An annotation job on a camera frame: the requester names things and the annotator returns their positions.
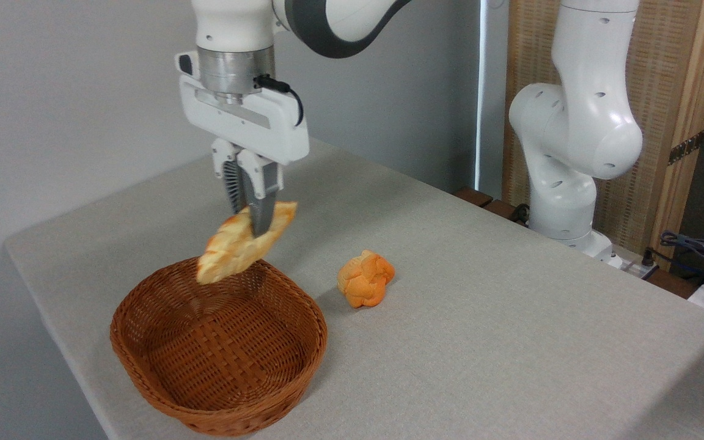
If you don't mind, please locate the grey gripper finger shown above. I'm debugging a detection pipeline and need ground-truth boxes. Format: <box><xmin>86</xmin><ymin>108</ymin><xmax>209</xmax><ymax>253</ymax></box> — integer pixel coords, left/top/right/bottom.
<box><xmin>211</xmin><ymin>137</ymin><xmax>248</xmax><ymax>215</ymax></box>
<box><xmin>237</xmin><ymin>150</ymin><xmax>284</xmax><ymax>238</ymax></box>

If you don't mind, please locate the orange knotted bread roll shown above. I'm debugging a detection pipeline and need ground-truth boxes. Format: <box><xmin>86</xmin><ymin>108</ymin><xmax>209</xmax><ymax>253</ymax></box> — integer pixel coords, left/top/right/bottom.
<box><xmin>337</xmin><ymin>249</ymin><xmax>396</xmax><ymax>309</ymax></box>

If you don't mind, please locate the brown wicker basket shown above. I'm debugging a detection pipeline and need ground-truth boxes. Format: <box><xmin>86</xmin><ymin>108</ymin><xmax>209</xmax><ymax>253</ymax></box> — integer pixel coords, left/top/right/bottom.
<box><xmin>110</xmin><ymin>257</ymin><xmax>329</xmax><ymax>437</ymax></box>

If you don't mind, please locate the dark metal screen hinge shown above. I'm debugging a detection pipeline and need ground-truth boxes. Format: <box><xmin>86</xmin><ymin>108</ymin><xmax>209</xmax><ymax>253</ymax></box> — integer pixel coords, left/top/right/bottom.
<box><xmin>668</xmin><ymin>130</ymin><xmax>704</xmax><ymax>166</ymax></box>

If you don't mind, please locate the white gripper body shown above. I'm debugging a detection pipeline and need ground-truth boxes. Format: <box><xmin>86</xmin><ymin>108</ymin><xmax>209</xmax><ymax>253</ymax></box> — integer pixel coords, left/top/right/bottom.
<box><xmin>175</xmin><ymin>51</ymin><xmax>310</xmax><ymax>165</ymax></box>

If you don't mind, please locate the long braided bread loaf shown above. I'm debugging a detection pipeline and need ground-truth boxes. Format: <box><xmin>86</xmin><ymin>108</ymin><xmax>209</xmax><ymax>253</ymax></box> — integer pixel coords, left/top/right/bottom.
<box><xmin>196</xmin><ymin>202</ymin><xmax>298</xmax><ymax>285</ymax></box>

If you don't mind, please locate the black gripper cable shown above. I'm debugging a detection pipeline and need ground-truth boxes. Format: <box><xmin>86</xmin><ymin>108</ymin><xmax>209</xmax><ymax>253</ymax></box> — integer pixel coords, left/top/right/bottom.
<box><xmin>254</xmin><ymin>74</ymin><xmax>305</xmax><ymax>127</ymax></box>

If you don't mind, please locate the wooden folding screen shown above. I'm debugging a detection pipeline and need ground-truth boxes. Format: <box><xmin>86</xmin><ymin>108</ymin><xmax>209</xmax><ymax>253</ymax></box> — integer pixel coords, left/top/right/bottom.
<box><xmin>503</xmin><ymin>0</ymin><xmax>704</xmax><ymax>259</ymax></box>

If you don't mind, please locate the blue grey cable bundle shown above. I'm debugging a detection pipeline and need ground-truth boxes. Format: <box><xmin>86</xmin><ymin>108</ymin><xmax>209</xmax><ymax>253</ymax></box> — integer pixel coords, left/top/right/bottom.
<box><xmin>660</xmin><ymin>230</ymin><xmax>704</xmax><ymax>277</ymax></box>

